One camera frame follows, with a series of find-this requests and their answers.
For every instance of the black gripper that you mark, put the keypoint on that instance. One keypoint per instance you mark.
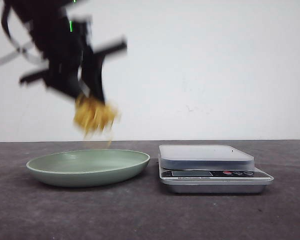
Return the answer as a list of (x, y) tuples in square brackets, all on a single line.
[(63, 43)]

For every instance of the silver digital kitchen scale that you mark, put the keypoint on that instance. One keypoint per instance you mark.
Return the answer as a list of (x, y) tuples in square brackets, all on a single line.
[(210, 169)]

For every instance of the yellow vermicelli noodle bundle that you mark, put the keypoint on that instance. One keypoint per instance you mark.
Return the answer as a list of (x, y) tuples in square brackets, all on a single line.
[(94, 117)]

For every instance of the light green oval plate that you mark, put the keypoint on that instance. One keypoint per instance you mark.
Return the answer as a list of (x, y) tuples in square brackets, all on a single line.
[(88, 168)]

